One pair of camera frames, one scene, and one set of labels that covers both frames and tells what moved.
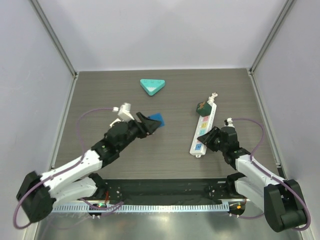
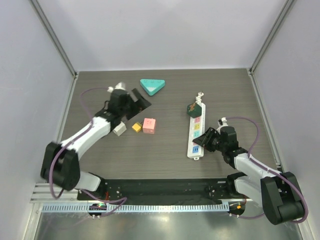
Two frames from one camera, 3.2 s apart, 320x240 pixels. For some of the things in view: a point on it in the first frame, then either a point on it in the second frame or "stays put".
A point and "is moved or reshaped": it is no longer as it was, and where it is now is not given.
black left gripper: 150,124 to 144,103
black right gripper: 213,139 stays put
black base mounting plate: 169,190 stays put
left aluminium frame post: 54,37 stays put
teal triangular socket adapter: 152,86 stays put
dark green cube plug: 203,108 to 194,110
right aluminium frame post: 287,7 stays put
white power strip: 205,123 is moved or reshaped
